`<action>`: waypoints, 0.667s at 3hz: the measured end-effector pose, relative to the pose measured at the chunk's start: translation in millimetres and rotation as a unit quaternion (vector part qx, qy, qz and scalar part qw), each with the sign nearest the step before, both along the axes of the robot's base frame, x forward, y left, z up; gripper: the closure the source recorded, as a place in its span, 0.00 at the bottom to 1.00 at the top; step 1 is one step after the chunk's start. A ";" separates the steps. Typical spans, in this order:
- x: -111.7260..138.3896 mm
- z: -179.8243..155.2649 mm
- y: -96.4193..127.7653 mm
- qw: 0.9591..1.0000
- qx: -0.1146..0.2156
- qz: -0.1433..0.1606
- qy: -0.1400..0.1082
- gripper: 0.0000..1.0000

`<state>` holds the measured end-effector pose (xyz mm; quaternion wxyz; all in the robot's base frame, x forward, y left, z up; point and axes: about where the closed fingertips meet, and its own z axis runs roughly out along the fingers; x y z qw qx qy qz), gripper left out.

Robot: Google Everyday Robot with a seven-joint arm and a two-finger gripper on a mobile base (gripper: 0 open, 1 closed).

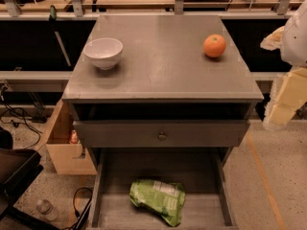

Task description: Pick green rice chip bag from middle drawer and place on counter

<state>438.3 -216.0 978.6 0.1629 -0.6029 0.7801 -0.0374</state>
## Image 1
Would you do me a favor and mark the black cables left floor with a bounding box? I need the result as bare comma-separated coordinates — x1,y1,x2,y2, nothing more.
0,80,44,150

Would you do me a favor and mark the white ceramic bowl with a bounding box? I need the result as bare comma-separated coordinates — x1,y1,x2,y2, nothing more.
83,37,123,70

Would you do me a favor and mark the dark chair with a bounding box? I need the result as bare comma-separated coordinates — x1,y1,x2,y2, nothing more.
0,127,59,230

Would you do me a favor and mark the clear plastic bottle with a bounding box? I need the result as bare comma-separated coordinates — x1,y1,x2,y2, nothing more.
36,199,59,222

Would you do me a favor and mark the grey wooden drawer cabinet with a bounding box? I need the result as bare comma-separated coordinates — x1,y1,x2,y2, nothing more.
61,14,265,230

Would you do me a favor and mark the green handled tool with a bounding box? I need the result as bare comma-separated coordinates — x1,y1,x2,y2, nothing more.
49,5,72,67

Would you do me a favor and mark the orange fruit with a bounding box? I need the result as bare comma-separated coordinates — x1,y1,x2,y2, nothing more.
203,34,226,58

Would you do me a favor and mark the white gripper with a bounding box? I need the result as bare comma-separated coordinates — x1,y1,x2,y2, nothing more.
260,0,307,131

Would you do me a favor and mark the wooden crate on floor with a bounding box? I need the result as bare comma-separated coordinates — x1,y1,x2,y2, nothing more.
35,101,97,175

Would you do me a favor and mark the green rice chip bag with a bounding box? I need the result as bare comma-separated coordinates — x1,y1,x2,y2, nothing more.
130,179,185,227

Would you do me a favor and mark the open middle drawer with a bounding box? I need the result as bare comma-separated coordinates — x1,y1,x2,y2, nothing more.
86,149,239,230

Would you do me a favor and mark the black floor cable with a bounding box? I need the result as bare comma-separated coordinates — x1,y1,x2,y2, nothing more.
61,186,94,230

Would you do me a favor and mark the top drawer with knob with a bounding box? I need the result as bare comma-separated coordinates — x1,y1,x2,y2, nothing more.
73,120,249,148

